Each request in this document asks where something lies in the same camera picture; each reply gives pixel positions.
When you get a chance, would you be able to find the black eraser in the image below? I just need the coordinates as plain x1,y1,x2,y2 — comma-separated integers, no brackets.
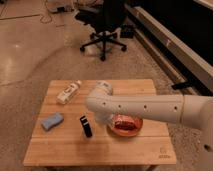
80,116,92,138

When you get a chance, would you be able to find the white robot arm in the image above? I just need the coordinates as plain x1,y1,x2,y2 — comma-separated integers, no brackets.
86,81,213,171

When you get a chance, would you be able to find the orange bowl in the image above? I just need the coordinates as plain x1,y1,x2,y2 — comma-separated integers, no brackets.
108,114,143,137

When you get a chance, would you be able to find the wooden table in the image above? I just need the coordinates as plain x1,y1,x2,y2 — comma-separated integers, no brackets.
23,80,176,167

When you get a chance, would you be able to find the white plastic bottle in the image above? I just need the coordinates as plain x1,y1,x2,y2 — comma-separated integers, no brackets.
56,80,82,104

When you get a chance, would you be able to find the blue sponge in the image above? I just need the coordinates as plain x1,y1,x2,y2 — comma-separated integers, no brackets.
41,112,64,131

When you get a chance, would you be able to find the black box on floor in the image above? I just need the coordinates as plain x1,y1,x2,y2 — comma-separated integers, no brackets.
120,25,134,38

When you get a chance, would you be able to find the black office chair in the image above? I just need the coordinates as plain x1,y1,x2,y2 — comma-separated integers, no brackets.
75,0,127,61

